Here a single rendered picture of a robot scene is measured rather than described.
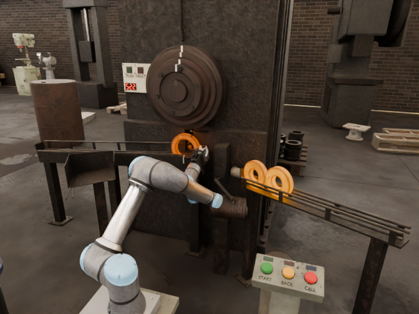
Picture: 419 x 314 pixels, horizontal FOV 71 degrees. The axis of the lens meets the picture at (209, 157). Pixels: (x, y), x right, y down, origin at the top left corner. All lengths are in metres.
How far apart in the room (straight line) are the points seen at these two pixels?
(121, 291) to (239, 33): 1.39
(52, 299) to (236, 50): 1.75
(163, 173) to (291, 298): 0.66
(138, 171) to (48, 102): 3.21
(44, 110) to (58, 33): 6.22
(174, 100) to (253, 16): 0.62
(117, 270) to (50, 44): 9.85
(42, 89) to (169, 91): 2.93
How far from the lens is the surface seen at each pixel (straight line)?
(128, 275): 1.18
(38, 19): 10.95
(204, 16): 1.82
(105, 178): 1.84
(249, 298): 1.87
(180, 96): 1.62
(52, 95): 4.36
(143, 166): 1.28
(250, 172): 1.60
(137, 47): 2.00
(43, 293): 2.08
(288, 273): 1.13
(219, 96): 1.65
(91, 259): 1.29
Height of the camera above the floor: 1.34
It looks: 21 degrees down
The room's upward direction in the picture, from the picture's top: 1 degrees clockwise
